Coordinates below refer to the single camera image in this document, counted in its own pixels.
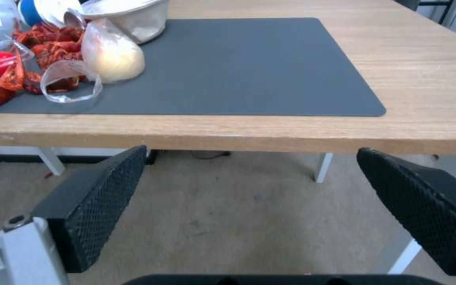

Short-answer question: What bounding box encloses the black chair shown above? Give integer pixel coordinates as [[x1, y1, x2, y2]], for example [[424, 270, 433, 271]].
[[395, 0, 450, 24]]

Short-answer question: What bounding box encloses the black cable on floor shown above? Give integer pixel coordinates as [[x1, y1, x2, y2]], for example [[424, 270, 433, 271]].
[[190, 150, 233, 160]]

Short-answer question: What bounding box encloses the red crayfish pile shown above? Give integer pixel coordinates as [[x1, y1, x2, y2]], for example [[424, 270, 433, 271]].
[[0, 23, 87, 113]]

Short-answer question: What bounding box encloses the white paper bowl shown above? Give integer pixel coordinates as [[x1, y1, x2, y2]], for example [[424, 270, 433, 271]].
[[80, 0, 170, 45]]

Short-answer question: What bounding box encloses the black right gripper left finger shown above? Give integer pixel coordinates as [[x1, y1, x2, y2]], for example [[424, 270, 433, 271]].
[[0, 144, 148, 285]]

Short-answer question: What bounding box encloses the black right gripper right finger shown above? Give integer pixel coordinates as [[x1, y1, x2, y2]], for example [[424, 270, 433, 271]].
[[355, 147, 456, 277]]

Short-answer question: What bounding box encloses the clear plastic ring strip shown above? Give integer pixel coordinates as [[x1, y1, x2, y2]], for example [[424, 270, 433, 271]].
[[40, 61, 103, 104]]

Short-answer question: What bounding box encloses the grey rectangular table mat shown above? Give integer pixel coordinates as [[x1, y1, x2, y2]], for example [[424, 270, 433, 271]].
[[0, 17, 387, 117]]

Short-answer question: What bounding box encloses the clear bag with yellow food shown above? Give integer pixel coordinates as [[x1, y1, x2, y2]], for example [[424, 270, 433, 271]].
[[80, 18, 146, 84]]

